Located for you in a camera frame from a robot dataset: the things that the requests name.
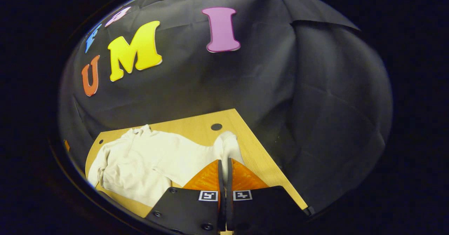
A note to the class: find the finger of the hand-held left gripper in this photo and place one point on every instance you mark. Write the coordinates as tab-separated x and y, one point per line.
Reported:
66	145

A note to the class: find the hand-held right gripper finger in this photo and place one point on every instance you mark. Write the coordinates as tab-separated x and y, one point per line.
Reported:
229	193
221	182

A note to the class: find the cream sweatshirt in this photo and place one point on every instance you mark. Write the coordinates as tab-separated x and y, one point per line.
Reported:
140	165

